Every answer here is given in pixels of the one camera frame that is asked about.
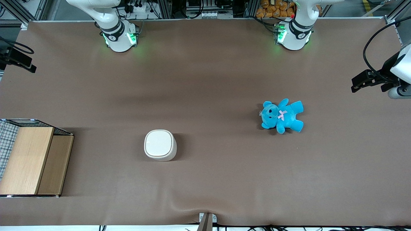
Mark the orange plush toys pile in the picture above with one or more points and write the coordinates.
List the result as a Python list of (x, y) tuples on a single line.
[(276, 8)]

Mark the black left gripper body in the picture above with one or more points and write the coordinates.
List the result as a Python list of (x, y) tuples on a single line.
[(384, 74)]

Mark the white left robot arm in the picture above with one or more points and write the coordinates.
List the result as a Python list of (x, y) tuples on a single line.
[(297, 33)]

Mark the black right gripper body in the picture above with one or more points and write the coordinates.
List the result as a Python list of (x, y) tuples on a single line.
[(7, 55)]

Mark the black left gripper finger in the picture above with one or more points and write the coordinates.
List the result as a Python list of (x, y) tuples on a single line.
[(362, 86), (361, 77)]

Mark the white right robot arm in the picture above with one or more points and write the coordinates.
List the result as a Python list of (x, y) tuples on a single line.
[(117, 35)]

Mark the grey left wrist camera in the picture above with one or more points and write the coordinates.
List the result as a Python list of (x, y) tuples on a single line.
[(399, 92)]

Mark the white trash can lid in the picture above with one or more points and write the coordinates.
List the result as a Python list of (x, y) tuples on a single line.
[(159, 143)]

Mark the blue teddy bear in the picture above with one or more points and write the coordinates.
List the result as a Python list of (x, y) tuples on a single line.
[(282, 115)]

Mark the white square trash can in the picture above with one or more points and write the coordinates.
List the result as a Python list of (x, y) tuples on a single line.
[(162, 150)]

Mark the light wooden box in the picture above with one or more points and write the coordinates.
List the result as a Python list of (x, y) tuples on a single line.
[(30, 160)]

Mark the brown table mat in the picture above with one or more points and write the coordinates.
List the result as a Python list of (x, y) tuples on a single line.
[(205, 179)]

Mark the white power strip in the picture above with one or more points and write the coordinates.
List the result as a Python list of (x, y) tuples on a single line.
[(138, 8)]

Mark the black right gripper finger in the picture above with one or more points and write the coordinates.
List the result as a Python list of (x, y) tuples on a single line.
[(22, 57), (30, 68)]

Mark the aluminium frame profile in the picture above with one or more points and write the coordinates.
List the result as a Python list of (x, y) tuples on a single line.
[(396, 11), (19, 11)]

